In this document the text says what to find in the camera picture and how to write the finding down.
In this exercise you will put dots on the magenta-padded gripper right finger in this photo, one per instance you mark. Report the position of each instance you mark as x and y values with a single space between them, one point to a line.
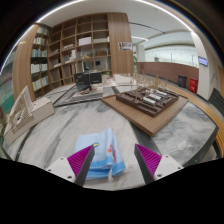
160 165

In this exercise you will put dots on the grey model base plate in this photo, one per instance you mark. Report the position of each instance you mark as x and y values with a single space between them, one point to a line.
83 97

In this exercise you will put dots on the red bin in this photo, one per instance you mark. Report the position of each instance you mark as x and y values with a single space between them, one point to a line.
193 85

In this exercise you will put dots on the brown architectural model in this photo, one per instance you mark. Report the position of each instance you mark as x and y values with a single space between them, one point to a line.
146 100

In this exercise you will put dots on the small white building model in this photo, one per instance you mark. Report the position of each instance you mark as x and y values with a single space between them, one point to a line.
122 79

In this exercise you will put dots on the wall poster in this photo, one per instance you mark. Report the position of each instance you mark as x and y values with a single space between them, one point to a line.
125 46

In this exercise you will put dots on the light blue printed towel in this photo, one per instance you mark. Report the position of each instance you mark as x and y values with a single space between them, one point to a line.
103 150

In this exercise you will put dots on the bookshelf with green books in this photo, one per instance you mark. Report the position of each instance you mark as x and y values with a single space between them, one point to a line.
6 90

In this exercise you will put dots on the white architectural model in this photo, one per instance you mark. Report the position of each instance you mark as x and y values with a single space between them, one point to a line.
26 116

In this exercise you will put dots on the black building model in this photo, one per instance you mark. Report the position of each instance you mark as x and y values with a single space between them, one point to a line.
87 80

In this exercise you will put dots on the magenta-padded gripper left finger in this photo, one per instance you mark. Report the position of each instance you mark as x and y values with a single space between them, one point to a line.
71 166

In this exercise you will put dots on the wooden open shelf unit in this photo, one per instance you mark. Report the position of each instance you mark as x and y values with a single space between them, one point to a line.
80 40

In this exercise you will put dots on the wall screen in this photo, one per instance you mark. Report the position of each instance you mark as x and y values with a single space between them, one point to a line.
203 61

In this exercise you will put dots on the dark bin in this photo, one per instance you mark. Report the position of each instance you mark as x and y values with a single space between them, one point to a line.
182 81

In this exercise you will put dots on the dark bookshelf with books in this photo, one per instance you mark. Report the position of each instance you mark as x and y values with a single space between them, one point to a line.
40 60

